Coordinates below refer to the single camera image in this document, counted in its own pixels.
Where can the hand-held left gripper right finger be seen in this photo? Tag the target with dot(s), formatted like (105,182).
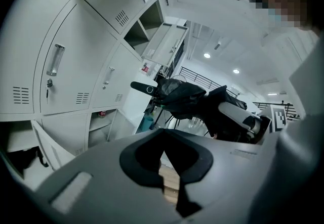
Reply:
(227,180)

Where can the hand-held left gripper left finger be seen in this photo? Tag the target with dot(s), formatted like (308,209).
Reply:
(101,192)

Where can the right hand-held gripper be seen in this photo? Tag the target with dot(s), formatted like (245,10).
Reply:
(277,119)

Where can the grey metal locker cabinet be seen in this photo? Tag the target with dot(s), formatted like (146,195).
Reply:
(76,48)

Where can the round ceiling light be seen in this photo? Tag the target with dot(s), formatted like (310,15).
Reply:
(236,71)
(207,55)

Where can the black metal railing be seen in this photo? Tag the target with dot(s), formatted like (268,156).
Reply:
(197,79)

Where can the black bag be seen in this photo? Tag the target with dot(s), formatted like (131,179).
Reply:
(30,161)

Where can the red can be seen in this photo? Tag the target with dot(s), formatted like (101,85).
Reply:
(103,113)

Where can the person's white shirt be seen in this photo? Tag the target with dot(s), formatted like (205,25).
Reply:
(306,71)

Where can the blue bin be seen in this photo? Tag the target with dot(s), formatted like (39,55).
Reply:
(147,124)

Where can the person's blue face mask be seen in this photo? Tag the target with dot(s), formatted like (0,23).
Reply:
(274,19)

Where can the key in silver lock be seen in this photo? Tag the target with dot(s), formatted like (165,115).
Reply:
(49,86)

